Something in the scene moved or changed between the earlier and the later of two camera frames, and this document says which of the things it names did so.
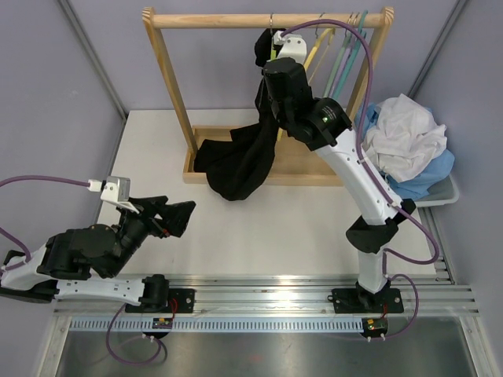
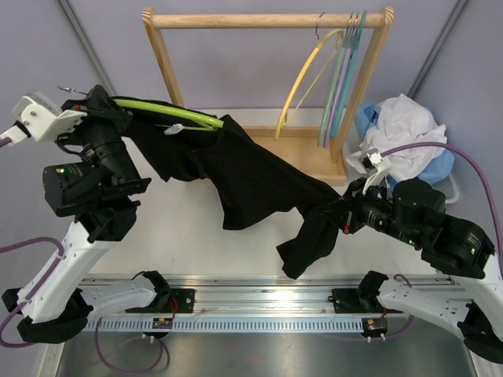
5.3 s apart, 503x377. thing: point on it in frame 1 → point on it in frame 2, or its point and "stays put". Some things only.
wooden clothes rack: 293,162 stays put
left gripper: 174,217 → 99,109
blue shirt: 414,188 stays put
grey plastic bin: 446,192 stays put
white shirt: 405,138 stays put
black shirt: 241,163 → 245,184
